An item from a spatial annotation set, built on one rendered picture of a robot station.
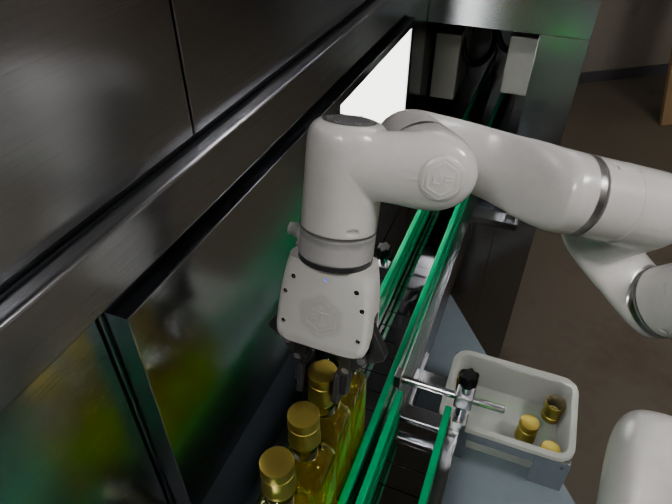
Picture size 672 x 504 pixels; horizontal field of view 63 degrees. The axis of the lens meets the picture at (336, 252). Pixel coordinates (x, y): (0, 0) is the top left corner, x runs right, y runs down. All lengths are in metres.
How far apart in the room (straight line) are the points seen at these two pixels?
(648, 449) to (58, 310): 0.53
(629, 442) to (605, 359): 1.76
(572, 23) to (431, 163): 0.99
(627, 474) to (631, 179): 0.28
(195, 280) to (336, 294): 0.14
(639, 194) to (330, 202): 0.30
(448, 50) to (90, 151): 1.27
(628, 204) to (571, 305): 1.96
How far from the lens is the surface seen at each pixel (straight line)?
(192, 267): 0.54
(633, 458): 0.63
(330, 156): 0.48
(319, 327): 0.56
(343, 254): 0.51
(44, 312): 0.43
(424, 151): 0.48
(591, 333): 2.46
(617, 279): 0.72
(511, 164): 0.60
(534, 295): 2.54
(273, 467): 0.56
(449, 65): 1.62
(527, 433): 1.05
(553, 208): 0.57
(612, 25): 4.77
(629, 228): 0.61
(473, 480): 1.05
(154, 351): 0.53
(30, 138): 0.42
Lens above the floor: 1.65
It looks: 39 degrees down
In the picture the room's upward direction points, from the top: straight up
